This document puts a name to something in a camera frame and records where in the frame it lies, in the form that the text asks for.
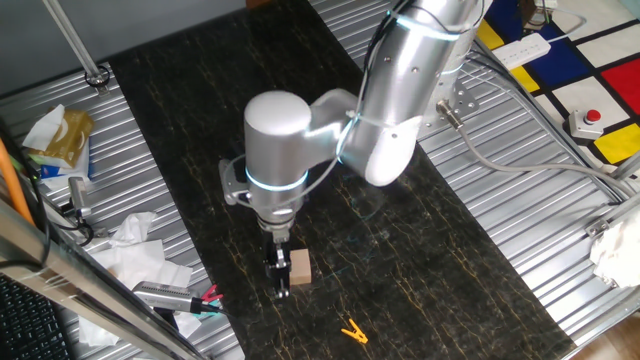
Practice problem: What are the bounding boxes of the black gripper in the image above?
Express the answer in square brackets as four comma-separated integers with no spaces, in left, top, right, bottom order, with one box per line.
[263,236,293,300]

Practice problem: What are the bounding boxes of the small wooden block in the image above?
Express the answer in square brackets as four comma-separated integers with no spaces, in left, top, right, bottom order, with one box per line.
[288,248,313,287]

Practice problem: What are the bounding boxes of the white power strip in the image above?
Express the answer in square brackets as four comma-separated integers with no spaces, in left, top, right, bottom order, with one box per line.
[490,33,553,70]

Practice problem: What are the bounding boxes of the red clothespin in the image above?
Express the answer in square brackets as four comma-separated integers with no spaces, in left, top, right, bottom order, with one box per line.
[200,283,225,304]

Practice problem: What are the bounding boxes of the teal clothespin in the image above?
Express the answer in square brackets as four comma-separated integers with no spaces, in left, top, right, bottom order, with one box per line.
[192,294,224,319]

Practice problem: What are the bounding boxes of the orange clothespin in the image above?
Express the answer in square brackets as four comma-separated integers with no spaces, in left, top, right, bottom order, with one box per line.
[340,318,370,345]

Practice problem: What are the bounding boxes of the black marble pattern mat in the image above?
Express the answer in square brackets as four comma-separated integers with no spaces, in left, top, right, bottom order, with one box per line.
[107,0,576,360]

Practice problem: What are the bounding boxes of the white tissue paper sheets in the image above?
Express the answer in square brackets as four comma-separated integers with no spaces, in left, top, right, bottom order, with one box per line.
[77,238,204,347]

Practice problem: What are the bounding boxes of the crumpled white tissue ball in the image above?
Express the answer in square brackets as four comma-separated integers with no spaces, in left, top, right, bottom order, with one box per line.
[108,211,157,249]

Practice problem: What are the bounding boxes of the blue and white package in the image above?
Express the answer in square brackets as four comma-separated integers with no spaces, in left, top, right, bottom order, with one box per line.
[29,144,94,191]

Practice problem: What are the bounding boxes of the gold tissue pack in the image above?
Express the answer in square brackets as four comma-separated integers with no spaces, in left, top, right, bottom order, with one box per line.
[29,108,95,169]

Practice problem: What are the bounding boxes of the black keyboard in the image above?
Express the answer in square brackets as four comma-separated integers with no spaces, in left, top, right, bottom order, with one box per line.
[0,274,71,360]

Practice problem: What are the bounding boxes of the white tissue sheet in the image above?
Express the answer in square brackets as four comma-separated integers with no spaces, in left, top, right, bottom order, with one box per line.
[22,103,66,151]

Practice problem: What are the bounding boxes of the orange tube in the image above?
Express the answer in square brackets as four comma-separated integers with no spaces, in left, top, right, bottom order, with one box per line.
[0,137,36,226]

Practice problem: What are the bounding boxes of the aluminium pole with base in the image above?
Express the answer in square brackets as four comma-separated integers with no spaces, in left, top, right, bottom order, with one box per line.
[42,0,111,96]

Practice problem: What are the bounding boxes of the white cloth bundle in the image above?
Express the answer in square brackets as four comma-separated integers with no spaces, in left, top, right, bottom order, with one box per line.
[588,209,640,290]

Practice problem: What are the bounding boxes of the grey emergency stop box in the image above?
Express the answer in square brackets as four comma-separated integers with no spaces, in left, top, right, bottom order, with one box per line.
[567,108,605,141]

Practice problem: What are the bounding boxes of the colourful squares floor mat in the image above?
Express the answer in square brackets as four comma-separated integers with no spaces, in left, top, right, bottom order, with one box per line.
[474,0,640,166]

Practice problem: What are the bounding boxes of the black usb hub cable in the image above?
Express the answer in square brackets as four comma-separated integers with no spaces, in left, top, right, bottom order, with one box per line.
[198,299,236,321]

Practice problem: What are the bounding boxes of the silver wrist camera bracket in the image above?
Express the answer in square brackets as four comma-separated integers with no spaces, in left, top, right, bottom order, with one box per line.
[218,157,252,208]

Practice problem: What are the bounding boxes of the black camera device cable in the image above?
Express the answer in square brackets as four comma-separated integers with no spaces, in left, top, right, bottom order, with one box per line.
[49,209,96,247]

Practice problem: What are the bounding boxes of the metal frame bar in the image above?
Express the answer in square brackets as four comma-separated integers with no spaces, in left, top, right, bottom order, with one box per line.
[0,199,206,360]

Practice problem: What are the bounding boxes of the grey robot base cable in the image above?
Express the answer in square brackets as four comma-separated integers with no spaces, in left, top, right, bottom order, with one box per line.
[435,98,636,199]

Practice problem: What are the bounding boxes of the thick black frame cable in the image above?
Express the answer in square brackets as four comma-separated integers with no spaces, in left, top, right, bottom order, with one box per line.
[0,117,51,269]

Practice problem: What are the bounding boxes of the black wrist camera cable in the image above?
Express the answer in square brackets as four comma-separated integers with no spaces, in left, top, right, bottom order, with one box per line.
[363,0,419,76]

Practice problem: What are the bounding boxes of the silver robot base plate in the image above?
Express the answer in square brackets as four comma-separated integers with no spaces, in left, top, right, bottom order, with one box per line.
[417,74,481,141]

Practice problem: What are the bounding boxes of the silver corner bracket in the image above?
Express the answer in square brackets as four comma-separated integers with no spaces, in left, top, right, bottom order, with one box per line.
[584,217,612,240]

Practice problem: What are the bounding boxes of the white power strip cable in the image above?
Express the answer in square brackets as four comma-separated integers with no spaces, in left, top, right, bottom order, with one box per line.
[547,7,589,45]

